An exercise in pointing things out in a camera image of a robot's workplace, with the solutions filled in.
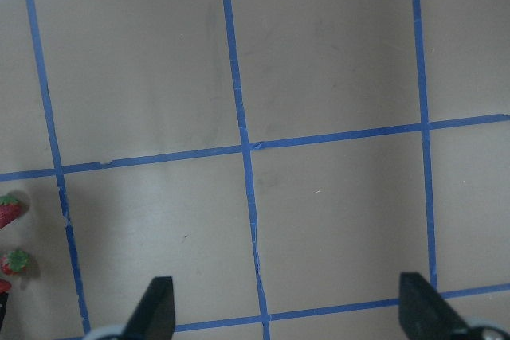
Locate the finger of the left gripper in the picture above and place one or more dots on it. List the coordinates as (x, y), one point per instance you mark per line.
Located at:
(3, 303)

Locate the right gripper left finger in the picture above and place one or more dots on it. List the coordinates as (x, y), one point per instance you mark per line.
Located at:
(154, 315)

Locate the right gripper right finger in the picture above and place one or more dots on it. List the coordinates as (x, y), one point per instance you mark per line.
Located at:
(424, 314)

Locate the red strawberry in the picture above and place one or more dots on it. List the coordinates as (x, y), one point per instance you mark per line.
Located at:
(5, 286)
(14, 262)
(10, 210)

